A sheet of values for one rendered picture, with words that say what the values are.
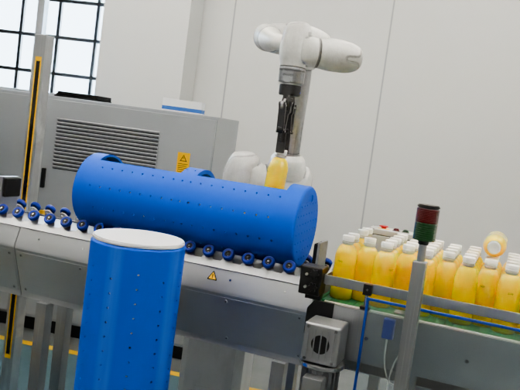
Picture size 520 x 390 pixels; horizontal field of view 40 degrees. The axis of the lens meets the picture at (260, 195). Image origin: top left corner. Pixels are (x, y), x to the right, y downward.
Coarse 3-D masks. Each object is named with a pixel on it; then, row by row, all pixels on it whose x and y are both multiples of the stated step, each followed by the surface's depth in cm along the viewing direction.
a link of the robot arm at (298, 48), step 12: (288, 24) 242; (300, 24) 240; (288, 36) 240; (300, 36) 239; (312, 36) 242; (288, 48) 240; (300, 48) 239; (312, 48) 240; (288, 60) 240; (300, 60) 240; (312, 60) 242
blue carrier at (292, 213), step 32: (96, 160) 268; (96, 192) 261; (128, 192) 257; (160, 192) 253; (192, 192) 250; (224, 192) 247; (256, 192) 244; (288, 192) 242; (128, 224) 261; (160, 224) 255; (192, 224) 249; (224, 224) 244; (256, 224) 240; (288, 224) 236; (256, 256) 248; (288, 256) 240
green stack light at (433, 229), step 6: (420, 222) 197; (414, 228) 199; (420, 228) 197; (426, 228) 196; (432, 228) 196; (414, 234) 198; (420, 234) 197; (426, 234) 196; (432, 234) 196; (420, 240) 197; (426, 240) 196; (432, 240) 197
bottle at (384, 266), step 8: (384, 248) 225; (376, 256) 226; (384, 256) 224; (392, 256) 224; (376, 264) 225; (384, 264) 223; (392, 264) 224; (376, 272) 225; (384, 272) 224; (392, 272) 224; (376, 280) 225; (384, 280) 224; (392, 280) 225; (368, 296) 227; (376, 296) 225; (384, 296) 224
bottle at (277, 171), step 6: (276, 156) 247; (282, 156) 246; (270, 162) 247; (276, 162) 245; (282, 162) 245; (270, 168) 246; (276, 168) 245; (282, 168) 245; (270, 174) 246; (276, 174) 245; (282, 174) 245; (270, 180) 246; (276, 180) 245; (282, 180) 246; (270, 186) 246; (276, 186) 245; (282, 186) 247
